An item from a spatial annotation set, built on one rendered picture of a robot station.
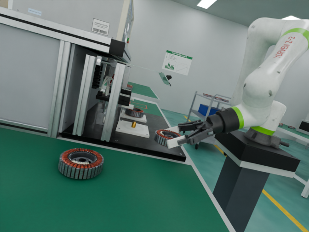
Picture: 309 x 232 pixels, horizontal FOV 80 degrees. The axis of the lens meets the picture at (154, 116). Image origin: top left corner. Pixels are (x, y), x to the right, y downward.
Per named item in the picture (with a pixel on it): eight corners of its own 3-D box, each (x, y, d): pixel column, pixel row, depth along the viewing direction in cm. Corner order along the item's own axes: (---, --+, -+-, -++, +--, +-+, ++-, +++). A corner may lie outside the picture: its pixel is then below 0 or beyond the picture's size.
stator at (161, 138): (178, 139, 78) (180, 131, 77) (184, 150, 67) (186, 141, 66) (152, 135, 76) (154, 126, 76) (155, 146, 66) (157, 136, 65)
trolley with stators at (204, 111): (206, 137, 417) (221, 94, 396) (228, 158, 320) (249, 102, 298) (182, 131, 408) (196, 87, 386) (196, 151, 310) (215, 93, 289)
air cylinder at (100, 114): (109, 121, 89) (111, 111, 88) (106, 126, 82) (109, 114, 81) (98, 119, 89) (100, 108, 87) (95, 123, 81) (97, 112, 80)
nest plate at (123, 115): (145, 116, 119) (145, 114, 119) (145, 123, 105) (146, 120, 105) (122, 111, 117) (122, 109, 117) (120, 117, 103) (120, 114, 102)
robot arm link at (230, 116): (241, 135, 69) (229, 127, 78) (237, 106, 66) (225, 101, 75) (226, 139, 69) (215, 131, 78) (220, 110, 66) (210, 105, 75)
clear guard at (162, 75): (164, 83, 123) (167, 74, 122) (171, 86, 100) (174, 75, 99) (116, 70, 118) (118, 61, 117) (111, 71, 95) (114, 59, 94)
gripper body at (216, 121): (213, 111, 75) (191, 118, 75) (222, 116, 67) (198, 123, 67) (216, 128, 77) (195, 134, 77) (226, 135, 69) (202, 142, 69)
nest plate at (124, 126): (146, 127, 96) (147, 125, 96) (148, 138, 82) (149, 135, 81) (118, 121, 94) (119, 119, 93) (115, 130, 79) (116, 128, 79)
